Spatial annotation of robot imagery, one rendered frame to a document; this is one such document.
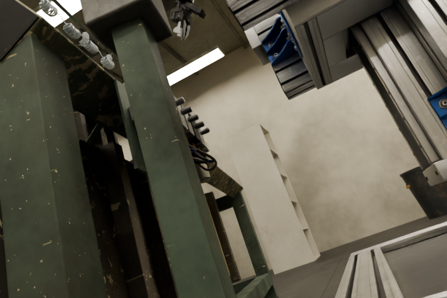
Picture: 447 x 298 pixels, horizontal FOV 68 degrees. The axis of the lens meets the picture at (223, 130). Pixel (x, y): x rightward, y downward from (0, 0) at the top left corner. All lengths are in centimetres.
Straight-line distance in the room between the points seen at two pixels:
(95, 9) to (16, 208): 34
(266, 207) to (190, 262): 443
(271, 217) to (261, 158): 84
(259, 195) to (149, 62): 442
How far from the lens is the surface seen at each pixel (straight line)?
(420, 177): 504
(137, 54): 59
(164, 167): 49
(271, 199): 486
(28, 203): 57
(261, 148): 498
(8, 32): 72
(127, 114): 83
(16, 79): 66
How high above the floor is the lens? 32
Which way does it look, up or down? 21 degrees up
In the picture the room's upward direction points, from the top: 20 degrees counter-clockwise
